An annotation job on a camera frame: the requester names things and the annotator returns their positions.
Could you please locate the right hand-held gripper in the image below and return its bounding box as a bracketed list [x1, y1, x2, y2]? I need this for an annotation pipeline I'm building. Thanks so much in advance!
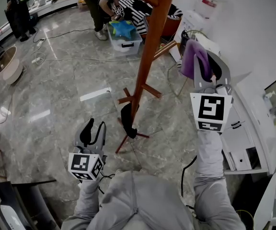
[190, 50, 234, 133]

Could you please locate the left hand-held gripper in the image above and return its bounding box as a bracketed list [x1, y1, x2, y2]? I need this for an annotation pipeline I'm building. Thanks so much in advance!
[68, 118, 108, 182]

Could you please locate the purple cloth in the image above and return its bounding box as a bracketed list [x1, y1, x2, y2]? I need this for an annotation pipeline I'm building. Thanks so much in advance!
[178, 39, 213, 82]

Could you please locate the wooden coat rack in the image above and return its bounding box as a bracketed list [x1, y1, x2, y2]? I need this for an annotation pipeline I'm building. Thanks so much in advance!
[115, 0, 178, 154]

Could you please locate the person's left forearm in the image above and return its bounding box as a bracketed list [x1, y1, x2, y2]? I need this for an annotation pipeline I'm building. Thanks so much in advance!
[77, 178, 102, 215]

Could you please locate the person's right forearm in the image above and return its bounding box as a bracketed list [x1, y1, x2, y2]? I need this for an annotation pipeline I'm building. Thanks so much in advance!
[194, 129, 226, 182]

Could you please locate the black hanging garment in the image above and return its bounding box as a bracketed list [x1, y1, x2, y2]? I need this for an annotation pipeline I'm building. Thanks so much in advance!
[120, 102, 140, 139]

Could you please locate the white water dispenser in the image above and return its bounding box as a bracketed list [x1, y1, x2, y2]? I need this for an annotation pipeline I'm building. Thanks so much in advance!
[169, 0, 225, 62]

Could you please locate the brown armchair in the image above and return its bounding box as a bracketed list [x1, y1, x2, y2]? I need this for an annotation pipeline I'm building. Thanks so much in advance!
[144, 14, 182, 37]

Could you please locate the white sink cabinet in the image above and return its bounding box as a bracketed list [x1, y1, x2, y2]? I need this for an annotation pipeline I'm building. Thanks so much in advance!
[220, 72, 276, 176]

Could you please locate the person's grey hoodie torso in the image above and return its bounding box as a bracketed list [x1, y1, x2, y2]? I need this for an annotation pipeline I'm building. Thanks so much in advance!
[60, 170, 246, 230]

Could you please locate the clear plastic storage bin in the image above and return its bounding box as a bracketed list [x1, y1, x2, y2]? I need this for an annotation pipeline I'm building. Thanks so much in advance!
[106, 20, 143, 57]

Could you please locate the black desk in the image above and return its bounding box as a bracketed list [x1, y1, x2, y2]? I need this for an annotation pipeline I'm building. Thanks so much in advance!
[0, 180, 59, 230]

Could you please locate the black white striped blanket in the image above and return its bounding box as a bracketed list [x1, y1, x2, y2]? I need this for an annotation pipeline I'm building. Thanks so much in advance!
[117, 0, 184, 35]

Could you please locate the blue star plush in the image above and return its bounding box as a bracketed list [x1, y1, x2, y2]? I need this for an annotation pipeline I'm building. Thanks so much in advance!
[109, 20, 137, 40]

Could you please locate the white flat device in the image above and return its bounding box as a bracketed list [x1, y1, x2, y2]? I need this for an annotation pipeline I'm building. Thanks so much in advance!
[0, 205, 27, 230]

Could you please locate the long white low bench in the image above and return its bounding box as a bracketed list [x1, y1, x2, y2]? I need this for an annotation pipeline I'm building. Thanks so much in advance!
[0, 0, 83, 44]

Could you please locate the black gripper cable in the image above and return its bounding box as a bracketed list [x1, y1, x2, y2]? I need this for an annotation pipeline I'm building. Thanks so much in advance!
[180, 155, 198, 198]
[98, 171, 116, 194]

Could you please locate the white floor cable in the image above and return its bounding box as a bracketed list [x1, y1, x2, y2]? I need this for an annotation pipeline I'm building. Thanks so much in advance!
[32, 44, 142, 66]

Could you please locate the black floor cable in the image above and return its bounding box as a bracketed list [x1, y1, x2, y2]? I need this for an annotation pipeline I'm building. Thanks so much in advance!
[32, 27, 95, 44]

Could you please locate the yellow wire basket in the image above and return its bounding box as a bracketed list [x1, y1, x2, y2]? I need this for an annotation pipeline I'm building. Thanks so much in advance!
[235, 209, 255, 230]

